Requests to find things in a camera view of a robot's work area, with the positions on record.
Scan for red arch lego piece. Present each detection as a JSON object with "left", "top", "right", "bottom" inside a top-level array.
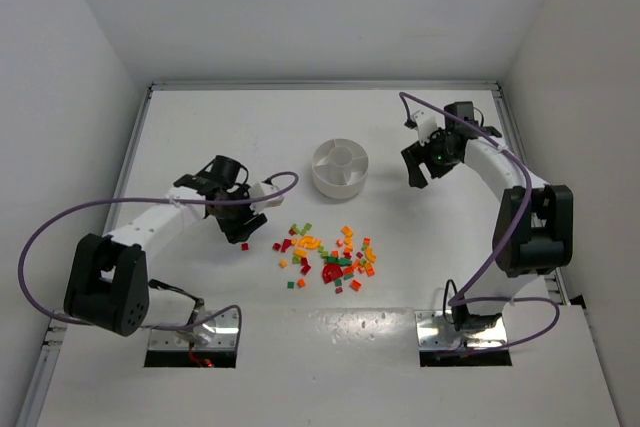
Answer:
[{"left": 281, "top": 239, "right": 292, "bottom": 253}]

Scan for red half-round lego piece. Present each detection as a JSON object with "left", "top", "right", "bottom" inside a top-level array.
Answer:
[{"left": 322, "top": 263, "right": 343, "bottom": 284}]

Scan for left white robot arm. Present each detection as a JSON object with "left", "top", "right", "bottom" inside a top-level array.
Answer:
[{"left": 63, "top": 156, "right": 282, "bottom": 337}]

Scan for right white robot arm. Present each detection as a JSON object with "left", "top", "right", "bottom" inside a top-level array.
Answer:
[{"left": 401, "top": 101, "right": 574, "bottom": 330}]

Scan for white divided round container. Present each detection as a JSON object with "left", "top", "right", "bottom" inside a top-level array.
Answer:
[{"left": 311, "top": 138, "right": 369, "bottom": 200}]

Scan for yellow curved lego piece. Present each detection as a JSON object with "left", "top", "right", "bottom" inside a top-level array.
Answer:
[{"left": 298, "top": 236, "right": 317, "bottom": 249}]

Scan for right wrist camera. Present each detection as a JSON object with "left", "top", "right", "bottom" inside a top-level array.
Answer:
[{"left": 405, "top": 110, "right": 438, "bottom": 144}]

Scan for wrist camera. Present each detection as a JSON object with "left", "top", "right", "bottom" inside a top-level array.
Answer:
[
  {"left": 405, "top": 110, "right": 438, "bottom": 144},
  {"left": 248, "top": 182, "right": 284, "bottom": 213}
]

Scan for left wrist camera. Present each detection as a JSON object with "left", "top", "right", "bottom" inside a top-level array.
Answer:
[{"left": 248, "top": 182, "right": 284, "bottom": 213}]

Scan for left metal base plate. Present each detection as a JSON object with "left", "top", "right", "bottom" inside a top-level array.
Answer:
[{"left": 147, "top": 308, "right": 240, "bottom": 352}]

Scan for metal base plate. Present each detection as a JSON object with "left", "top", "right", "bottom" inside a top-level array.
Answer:
[
  {"left": 414, "top": 310, "right": 508, "bottom": 352},
  {"left": 147, "top": 308, "right": 240, "bottom": 352}
]

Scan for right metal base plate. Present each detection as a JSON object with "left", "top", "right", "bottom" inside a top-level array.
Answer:
[{"left": 414, "top": 310, "right": 508, "bottom": 352}]

